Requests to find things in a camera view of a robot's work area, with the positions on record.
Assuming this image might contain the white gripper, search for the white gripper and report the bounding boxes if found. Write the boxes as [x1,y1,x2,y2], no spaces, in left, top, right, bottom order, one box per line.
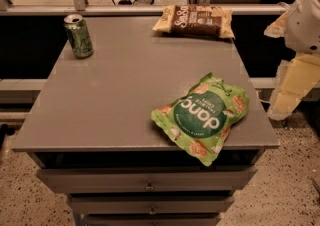
[264,0,320,120]

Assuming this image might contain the green soda can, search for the green soda can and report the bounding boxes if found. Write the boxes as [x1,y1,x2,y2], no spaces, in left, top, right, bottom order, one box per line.
[64,14,94,59]

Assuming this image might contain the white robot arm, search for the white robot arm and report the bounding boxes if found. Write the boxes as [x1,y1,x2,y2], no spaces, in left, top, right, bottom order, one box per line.
[264,0,320,121]

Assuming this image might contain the brown and cream snack bag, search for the brown and cream snack bag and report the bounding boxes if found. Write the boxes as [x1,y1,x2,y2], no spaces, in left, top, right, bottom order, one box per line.
[153,5,234,39]

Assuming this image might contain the green rice chips bag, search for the green rice chips bag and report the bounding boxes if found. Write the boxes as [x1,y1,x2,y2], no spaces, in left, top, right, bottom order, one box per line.
[151,73,249,166]

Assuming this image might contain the top drawer with knob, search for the top drawer with knob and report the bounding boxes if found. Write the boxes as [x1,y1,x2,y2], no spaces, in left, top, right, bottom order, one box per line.
[37,166,257,194]

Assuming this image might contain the drawer with knob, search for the drawer with knob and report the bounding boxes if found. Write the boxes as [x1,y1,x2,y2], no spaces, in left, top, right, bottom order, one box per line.
[67,193,234,215]
[37,166,257,194]

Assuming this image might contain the grey drawer cabinet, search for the grey drawer cabinet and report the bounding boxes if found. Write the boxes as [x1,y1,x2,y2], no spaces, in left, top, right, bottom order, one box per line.
[11,15,280,226]

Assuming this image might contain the middle drawer with knob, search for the middle drawer with knob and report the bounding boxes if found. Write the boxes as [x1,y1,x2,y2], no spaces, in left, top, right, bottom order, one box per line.
[67,193,234,215]

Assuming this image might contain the bottom drawer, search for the bottom drawer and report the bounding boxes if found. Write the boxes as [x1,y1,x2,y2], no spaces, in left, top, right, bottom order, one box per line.
[85,214,221,226]

